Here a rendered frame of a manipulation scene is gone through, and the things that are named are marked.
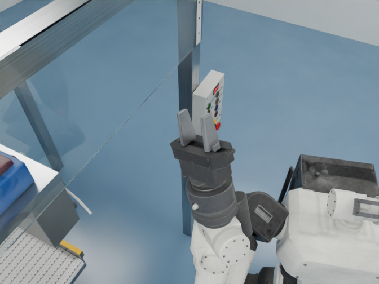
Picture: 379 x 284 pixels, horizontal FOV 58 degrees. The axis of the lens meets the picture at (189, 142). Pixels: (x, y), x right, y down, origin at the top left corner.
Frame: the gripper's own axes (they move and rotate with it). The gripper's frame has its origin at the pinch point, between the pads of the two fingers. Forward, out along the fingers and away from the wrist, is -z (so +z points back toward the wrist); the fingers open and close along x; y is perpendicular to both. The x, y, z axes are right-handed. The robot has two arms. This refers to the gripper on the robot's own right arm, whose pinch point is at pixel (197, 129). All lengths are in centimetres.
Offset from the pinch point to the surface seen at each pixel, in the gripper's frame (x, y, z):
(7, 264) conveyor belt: -73, 28, 49
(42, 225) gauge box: -42, 19, 25
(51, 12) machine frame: -24.4, 5.6, -21.9
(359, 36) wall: -96, -350, 80
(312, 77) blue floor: -107, -261, 94
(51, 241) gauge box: -45, 19, 32
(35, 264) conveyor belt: -67, 22, 51
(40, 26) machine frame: -21.9, 9.4, -20.4
